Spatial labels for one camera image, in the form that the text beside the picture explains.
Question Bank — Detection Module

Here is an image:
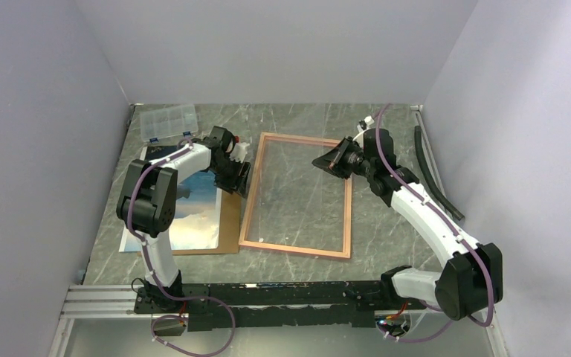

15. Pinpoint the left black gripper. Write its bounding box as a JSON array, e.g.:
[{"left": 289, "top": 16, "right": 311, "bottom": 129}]
[{"left": 210, "top": 156, "right": 252, "bottom": 199}]

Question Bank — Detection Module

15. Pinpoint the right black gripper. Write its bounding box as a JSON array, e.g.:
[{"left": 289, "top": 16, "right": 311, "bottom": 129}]
[{"left": 312, "top": 135, "right": 375, "bottom": 180}]

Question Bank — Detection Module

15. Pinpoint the blue sky ocean photo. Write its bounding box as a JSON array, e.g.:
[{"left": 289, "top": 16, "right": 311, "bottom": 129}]
[{"left": 118, "top": 143, "right": 223, "bottom": 254}]

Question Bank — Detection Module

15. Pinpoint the pink wooden picture frame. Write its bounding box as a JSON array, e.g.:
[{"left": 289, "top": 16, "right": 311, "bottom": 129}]
[{"left": 239, "top": 132, "right": 352, "bottom": 259}]

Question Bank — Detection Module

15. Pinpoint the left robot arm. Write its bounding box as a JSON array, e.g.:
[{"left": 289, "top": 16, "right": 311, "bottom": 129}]
[{"left": 116, "top": 126, "right": 251, "bottom": 312}]

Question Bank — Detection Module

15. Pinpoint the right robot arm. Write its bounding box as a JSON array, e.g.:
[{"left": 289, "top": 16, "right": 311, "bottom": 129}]
[{"left": 312, "top": 129, "right": 503, "bottom": 327}]

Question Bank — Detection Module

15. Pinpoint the brown backing board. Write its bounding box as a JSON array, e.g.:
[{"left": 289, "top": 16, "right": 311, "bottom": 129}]
[{"left": 152, "top": 190, "right": 241, "bottom": 256}]

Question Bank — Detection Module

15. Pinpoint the clear plastic organizer box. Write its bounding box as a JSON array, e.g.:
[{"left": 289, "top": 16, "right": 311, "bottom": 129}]
[{"left": 140, "top": 104, "right": 199, "bottom": 143}]

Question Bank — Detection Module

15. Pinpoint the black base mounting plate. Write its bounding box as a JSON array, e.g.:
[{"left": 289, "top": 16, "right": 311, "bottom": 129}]
[{"left": 134, "top": 280, "right": 424, "bottom": 332}]

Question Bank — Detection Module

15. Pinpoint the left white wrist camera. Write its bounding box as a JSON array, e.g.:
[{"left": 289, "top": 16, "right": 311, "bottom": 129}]
[{"left": 229, "top": 142, "right": 250, "bottom": 162}]

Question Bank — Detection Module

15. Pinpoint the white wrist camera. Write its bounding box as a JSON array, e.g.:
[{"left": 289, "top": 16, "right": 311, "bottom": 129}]
[
  {"left": 353, "top": 115, "right": 375, "bottom": 147},
  {"left": 229, "top": 142, "right": 250, "bottom": 162}
]

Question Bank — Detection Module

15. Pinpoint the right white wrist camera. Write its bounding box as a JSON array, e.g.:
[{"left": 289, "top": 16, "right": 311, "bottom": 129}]
[{"left": 353, "top": 115, "right": 375, "bottom": 147}]

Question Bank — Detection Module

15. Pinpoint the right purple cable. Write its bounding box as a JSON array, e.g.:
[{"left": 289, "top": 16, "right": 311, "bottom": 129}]
[{"left": 372, "top": 103, "right": 496, "bottom": 344}]

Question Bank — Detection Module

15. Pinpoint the purple cable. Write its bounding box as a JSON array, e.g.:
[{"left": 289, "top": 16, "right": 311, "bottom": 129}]
[
  {"left": 126, "top": 138, "right": 237, "bottom": 356},
  {"left": 372, "top": 103, "right": 496, "bottom": 344}
]

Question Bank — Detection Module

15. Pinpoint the black rubber hose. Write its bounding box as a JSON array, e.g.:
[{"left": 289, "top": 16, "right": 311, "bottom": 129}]
[{"left": 413, "top": 125, "right": 465, "bottom": 222}]

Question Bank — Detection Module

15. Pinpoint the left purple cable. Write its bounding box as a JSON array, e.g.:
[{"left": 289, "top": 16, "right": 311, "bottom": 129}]
[{"left": 126, "top": 138, "right": 237, "bottom": 356}]

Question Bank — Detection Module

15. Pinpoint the aluminium extrusion rail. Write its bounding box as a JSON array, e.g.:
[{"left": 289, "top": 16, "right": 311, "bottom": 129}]
[{"left": 49, "top": 285, "right": 510, "bottom": 356}]

